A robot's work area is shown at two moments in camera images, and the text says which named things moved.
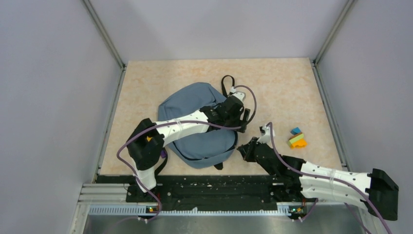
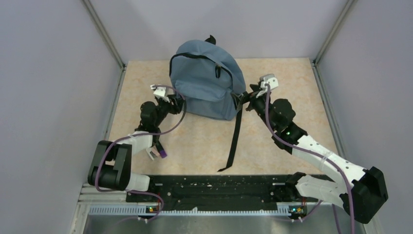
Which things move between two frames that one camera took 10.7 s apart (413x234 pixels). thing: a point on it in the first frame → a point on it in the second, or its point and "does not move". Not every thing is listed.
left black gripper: [238, 122] → [176, 107]
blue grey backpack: [205, 150] → [210, 82]
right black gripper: [246, 150] → [250, 107]
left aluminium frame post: [104, 32] does not move
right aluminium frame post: [344, 15] does not move
